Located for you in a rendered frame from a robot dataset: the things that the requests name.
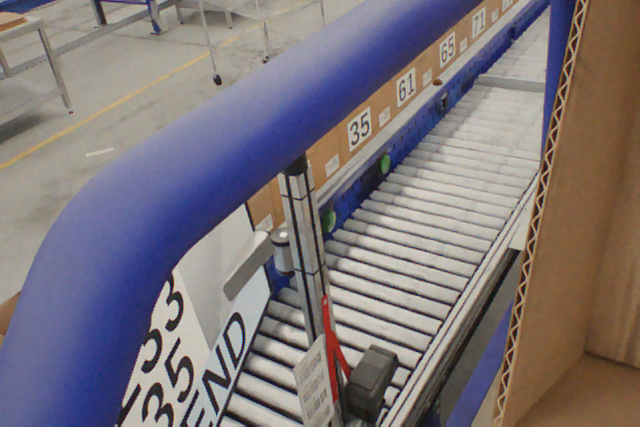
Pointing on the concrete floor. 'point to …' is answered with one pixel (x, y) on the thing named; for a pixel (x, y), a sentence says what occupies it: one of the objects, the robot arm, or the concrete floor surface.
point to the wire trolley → (258, 6)
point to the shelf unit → (236, 187)
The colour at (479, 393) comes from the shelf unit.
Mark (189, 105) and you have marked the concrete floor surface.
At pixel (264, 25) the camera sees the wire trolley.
